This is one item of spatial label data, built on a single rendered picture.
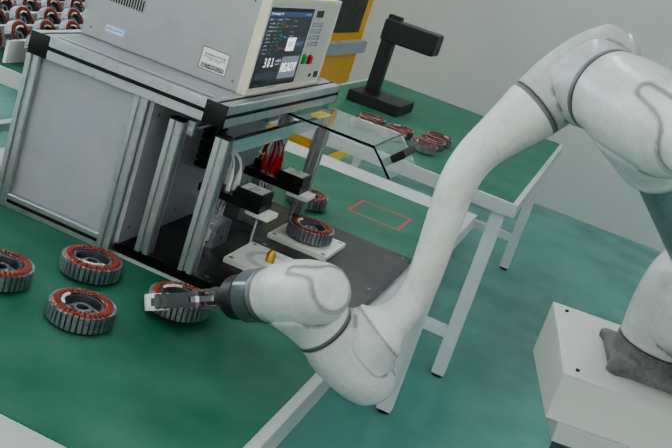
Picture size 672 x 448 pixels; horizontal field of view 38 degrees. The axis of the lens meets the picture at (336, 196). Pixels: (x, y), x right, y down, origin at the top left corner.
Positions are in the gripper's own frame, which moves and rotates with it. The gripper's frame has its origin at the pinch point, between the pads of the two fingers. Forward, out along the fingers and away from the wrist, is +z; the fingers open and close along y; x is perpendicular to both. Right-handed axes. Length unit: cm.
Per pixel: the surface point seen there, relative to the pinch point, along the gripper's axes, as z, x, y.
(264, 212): 11.2, 18.1, 29.1
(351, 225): 40, 19, 81
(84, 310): -1.5, -1.0, -19.7
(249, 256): 15.4, 9.1, 27.9
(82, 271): 11.1, 6.1, -13.3
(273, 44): 0, 51, 24
